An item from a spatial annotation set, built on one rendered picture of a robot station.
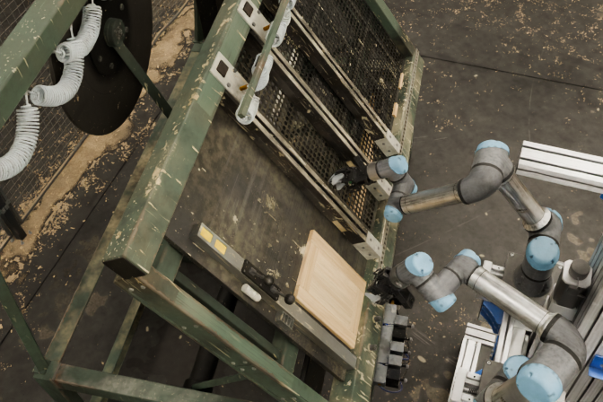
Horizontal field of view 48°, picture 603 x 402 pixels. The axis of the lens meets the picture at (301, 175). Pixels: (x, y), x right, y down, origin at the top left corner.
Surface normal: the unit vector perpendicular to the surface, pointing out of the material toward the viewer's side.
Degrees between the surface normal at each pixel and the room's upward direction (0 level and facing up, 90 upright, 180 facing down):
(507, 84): 0
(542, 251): 7
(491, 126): 0
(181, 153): 58
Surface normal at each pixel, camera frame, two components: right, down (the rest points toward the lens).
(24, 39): -0.07, -0.63
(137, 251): 0.79, -0.22
